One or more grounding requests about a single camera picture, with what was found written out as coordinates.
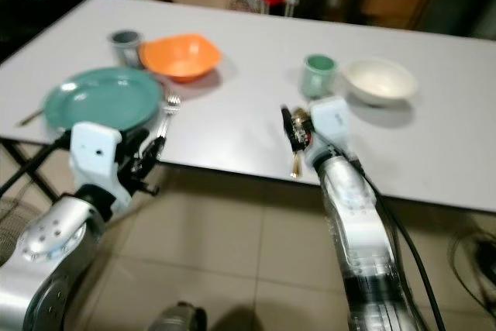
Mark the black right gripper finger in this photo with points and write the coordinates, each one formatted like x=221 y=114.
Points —
x=291 y=128

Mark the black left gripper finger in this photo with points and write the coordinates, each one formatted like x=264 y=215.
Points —
x=133 y=139
x=153 y=156

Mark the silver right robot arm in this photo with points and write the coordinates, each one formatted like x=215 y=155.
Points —
x=368 y=238

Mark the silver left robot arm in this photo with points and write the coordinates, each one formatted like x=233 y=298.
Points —
x=50 y=246

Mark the silver fork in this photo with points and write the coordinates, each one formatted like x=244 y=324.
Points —
x=170 y=105

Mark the teal round plate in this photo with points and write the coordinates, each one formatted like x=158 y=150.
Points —
x=102 y=98

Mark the green cup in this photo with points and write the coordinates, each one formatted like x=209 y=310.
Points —
x=319 y=75

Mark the grey cup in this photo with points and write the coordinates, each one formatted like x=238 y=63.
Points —
x=125 y=48

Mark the white bowl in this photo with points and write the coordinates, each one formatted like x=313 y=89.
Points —
x=380 y=81

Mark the orange bowl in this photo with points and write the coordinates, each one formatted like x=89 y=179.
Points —
x=180 y=54

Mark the black folding table legs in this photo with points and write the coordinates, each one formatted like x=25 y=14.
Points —
x=19 y=153

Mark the black floor fan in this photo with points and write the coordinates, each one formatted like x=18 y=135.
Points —
x=12 y=226

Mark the grey robot leg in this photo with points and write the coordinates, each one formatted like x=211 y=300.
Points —
x=178 y=317

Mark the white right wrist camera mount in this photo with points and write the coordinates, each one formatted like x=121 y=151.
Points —
x=332 y=122

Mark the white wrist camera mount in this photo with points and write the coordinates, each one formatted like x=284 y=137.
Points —
x=332 y=122
x=93 y=149

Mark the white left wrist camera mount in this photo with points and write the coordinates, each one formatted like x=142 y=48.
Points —
x=93 y=149

